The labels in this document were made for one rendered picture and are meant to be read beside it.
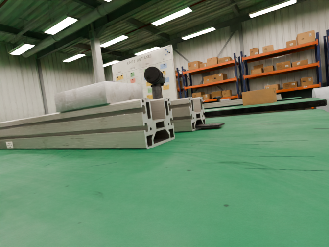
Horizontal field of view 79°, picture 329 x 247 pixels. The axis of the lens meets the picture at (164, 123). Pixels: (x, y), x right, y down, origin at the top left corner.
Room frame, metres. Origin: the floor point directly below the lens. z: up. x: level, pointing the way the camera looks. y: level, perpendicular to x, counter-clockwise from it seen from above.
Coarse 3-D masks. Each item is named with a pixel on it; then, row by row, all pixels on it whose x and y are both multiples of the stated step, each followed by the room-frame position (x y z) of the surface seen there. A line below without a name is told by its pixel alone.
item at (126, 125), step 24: (24, 120) 0.53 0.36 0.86; (48, 120) 0.47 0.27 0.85; (72, 120) 0.44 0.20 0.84; (96, 120) 0.38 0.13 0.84; (120, 120) 0.35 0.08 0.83; (144, 120) 0.33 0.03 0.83; (168, 120) 0.40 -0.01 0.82; (0, 144) 0.62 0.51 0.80; (24, 144) 0.54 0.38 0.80; (48, 144) 0.48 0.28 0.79; (72, 144) 0.43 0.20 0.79; (96, 144) 0.39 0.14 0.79; (120, 144) 0.36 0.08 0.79; (144, 144) 0.33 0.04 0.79
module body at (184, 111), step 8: (176, 104) 0.51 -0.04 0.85; (184, 104) 0.51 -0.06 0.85; (192, 104) 0.51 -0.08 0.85; (200, 104) 0.55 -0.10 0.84; (176, 112) 0.51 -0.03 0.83; (184, 112) 0.50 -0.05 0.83; (192, 112) 0.50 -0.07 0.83; (200, 112) 0.55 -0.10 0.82; (176, 120) 0.51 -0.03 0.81; (184, 120) 0.50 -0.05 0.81; (192, 120) 0.50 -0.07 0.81; (200, 120) 0.55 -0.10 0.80; (176, 128) 0.51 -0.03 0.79; (184, 128) 0.50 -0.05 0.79; (192, 128) 0.51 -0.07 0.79; (200, 128) 0.54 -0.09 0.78
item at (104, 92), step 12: (96, 84) 0.37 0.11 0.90; (108, 84) 0.37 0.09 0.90; (120, 84) 0.39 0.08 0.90; (132, 84) 0.42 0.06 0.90; (60, 96) 0.43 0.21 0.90; (72, 96) 0.41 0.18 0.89; (84, 96) 0.39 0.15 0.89; (96, 96) 0.37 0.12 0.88; (108, 96) 0.36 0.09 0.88; (120, 96) 0.39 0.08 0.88; (132, 96) 0.42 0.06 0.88; (60, 108) 0.43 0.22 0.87; (72, 108) 0.41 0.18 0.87
